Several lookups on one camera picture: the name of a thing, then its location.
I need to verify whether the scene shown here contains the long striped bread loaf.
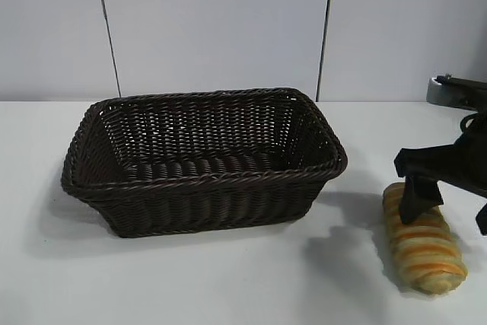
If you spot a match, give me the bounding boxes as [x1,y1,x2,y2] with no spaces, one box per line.
[381,182,468,295]

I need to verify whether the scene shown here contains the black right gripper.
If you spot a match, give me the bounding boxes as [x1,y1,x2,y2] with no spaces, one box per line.
[393,126,487,236]

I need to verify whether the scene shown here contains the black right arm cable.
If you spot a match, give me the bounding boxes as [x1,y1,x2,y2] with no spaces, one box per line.
[458,110,487,134]

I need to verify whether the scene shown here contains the dark brown wicker basket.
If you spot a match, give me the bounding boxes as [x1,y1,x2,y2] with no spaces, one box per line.
[61,88,349,241]

